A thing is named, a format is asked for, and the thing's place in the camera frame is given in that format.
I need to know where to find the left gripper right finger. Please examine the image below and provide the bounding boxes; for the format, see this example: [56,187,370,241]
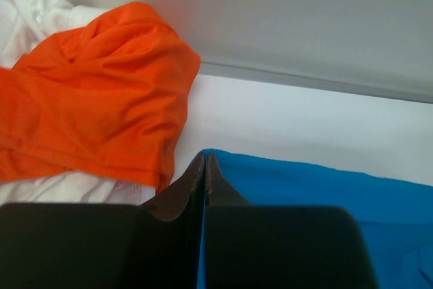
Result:
[205,153,250,288]

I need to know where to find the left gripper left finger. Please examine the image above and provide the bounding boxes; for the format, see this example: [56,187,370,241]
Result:
[140,152,206,288]

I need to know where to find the blue t shirt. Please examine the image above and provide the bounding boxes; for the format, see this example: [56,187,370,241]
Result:
[196,148,433,289]

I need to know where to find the orange t shirt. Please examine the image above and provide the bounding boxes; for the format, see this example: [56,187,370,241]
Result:
[1,2,200,192]

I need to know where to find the white t shirt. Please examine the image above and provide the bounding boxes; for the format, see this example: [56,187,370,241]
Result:
[1,0,155,204]

